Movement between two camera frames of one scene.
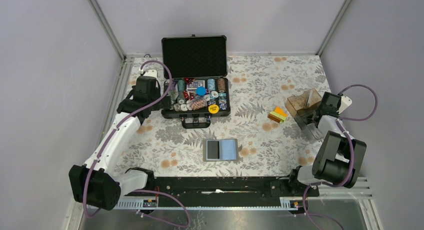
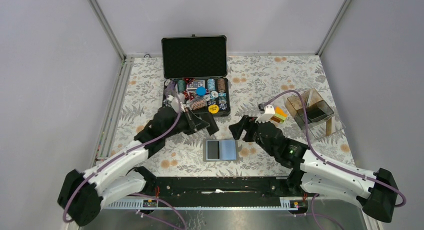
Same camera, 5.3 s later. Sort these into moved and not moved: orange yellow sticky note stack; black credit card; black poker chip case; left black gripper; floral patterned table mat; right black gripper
Moved: left black gripper; right black gripper
Not moved: floral patterned table mat; orange yellow sticky note stack; black poker chip case; black credit card
